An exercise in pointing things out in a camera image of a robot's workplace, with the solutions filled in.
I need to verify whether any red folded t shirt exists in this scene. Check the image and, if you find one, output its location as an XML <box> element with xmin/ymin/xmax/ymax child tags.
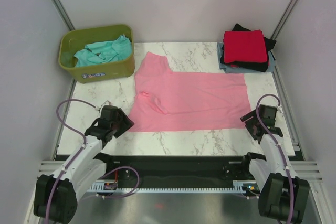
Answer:
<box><xmin>223</xmin><ymin>30</ymin><xmax>267</xmax><ymax>64</ymax></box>

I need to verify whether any black folded t shirt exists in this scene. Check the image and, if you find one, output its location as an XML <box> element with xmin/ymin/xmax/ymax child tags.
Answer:
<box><xmin>219</xmin><ymin>23</ymin><xmax>276</xmax><ymax>73</ymax></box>

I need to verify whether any aluminium extrusion rail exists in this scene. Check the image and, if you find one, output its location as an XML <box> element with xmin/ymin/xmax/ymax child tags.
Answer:
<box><xmin>37</xmin><ymin>161</ymin><xmax>322</xmax><ymax>182</ymax></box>

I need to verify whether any right aluminium frame post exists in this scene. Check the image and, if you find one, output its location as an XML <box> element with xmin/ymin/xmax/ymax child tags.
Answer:
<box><xmin>271</xmin><ymin>0</ymin><xmax>299</xmax><ymax>40</ymax></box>

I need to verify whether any white slotted cable duct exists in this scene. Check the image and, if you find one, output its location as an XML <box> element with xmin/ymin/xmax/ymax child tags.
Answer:
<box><xmin>87</xmin><ymin>180</ymin><xmax>258</xmax><ymax>194</ymax></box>

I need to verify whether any olive green plastic bin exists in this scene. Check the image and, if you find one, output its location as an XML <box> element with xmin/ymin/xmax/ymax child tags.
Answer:
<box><xmin>58</xmin><ymin>24</ymin><xmax>135</xmax><ymax>83</ymax></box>

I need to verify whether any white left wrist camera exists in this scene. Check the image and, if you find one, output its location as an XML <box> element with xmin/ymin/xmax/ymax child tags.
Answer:
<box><xmin>95</xmin><ymin>100</ymin><xmax>112</xmax><ymax>111</ymax></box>

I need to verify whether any pink t shirt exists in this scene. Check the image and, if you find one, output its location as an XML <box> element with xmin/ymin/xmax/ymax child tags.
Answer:
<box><xmin>129</xmin><ymin>52</ymin><xmax>250</xmax><ymax>132</ymax></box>

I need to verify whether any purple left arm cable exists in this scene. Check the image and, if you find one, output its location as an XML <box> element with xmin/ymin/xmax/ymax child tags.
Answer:
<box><xmin>43</xmin><ymin>99</ymin><xmax>140</xmax><ymax>224</ymax></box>

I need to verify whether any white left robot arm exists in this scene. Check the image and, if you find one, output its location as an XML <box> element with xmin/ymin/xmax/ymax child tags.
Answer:
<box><xmin>33</xmin><ymin>105</ymin><xmax>134</xmax><ymax>223</ymax></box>

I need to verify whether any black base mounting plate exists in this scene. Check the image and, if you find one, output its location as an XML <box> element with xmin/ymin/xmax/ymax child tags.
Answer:
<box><xmin>100</xmin><ymin>154</ymin><xmax>254</xmax><ymax>188</ymax></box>

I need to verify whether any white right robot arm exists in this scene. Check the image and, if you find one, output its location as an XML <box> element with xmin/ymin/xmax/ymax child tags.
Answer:
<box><xmin>240</xmin><ymin>105</ymin><xmax>310</xmax><ymax>223</ymax></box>

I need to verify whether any teal t shirt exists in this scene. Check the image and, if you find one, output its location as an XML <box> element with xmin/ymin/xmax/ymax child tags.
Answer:
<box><xmin>74</xmin><ymin>35</ymin><xmax>133</xmax><ymax>67</ymax></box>

